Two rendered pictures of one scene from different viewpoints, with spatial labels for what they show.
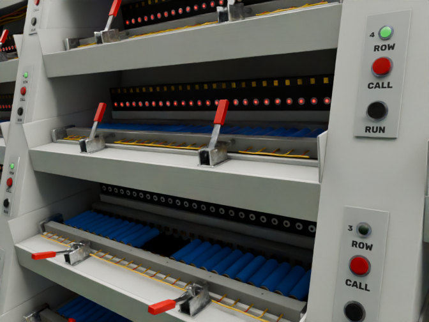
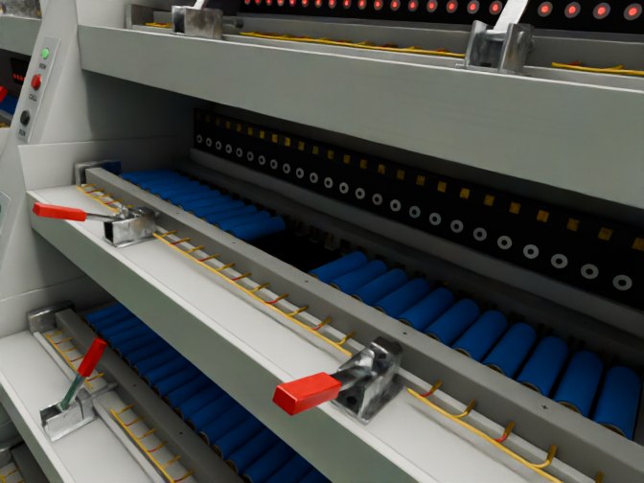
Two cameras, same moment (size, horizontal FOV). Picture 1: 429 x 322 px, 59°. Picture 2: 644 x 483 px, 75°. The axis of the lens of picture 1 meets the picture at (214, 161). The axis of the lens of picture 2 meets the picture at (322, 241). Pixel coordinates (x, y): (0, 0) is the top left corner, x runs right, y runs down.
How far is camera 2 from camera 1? 0.29 m
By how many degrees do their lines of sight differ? 8
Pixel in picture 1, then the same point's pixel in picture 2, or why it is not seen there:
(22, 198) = (53, 113)
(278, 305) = (599, 451)
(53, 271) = (80, 249)
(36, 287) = (57, 272)
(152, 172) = (327, 77)
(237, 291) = (477, 385)
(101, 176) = (203, 83)
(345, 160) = not seen: outside the picture
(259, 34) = not seen: outside the picture
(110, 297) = (177, 323)
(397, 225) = not seen: outside the picture
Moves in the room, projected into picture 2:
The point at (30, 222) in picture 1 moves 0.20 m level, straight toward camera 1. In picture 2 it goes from (61, 159) to (25, 177)
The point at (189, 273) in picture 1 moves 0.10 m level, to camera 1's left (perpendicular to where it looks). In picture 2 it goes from (356, 315) to (209, 263)
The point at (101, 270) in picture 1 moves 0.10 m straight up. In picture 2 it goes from (170, 267) to (209, 153)
